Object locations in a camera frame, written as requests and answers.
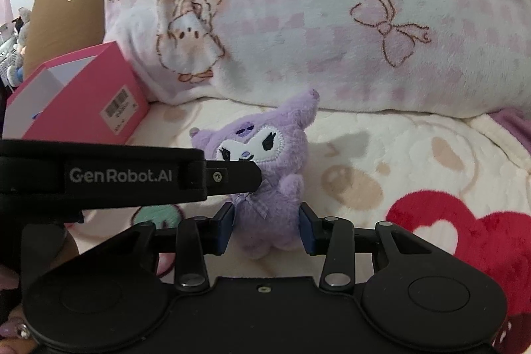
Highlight pink cardboard box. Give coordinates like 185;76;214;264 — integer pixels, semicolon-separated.
4;41;151;143

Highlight grey rabbit plush toy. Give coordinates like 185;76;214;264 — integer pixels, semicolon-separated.
6;8;35;86

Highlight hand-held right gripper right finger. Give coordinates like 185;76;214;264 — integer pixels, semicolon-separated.
299;202;434;292

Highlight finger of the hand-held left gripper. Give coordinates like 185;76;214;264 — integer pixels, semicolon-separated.
205;161;262;197

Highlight person's left hand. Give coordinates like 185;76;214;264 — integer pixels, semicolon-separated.
0;267;43;354

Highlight purple plush toy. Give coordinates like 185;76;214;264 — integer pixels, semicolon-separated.
190;89;320;260

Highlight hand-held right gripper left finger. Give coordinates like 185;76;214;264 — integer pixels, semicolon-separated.
104;202;235;293

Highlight pink checked fleece blanket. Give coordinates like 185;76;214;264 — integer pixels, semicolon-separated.
89;0;531;119

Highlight brown pillow with cloud patch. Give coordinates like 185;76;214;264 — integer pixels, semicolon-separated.
23;0;107;79

